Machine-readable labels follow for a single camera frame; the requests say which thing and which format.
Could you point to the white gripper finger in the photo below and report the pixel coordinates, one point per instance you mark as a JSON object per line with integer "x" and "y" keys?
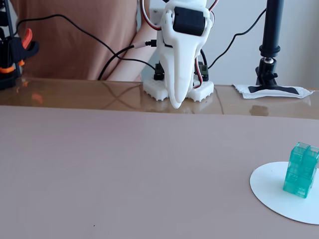
{"x": 184, "y": 64}
{"x": 168, "y": 64}

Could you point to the teal translucent lego brick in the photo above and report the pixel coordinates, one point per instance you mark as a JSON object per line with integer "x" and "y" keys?
{"x": 300, "y": 171}

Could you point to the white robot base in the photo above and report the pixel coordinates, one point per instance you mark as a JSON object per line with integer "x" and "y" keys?
{"x": 155, "y": 89}

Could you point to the bare person forearm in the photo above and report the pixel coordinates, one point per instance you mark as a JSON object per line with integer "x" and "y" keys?
{"x": 129, "y": 64}

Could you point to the white paper circle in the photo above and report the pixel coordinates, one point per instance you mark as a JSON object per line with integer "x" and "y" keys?
{"x": 266, "y": 184}

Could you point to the orange shirt torso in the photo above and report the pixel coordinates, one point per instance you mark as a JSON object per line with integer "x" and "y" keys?
{"x": 69, "y": 49}

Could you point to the large pink table mat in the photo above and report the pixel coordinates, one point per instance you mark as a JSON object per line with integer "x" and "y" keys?
{"x": 124, "y": 174}

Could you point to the black camera stand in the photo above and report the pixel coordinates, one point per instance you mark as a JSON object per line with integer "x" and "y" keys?
{"x": 271, "y": 32}

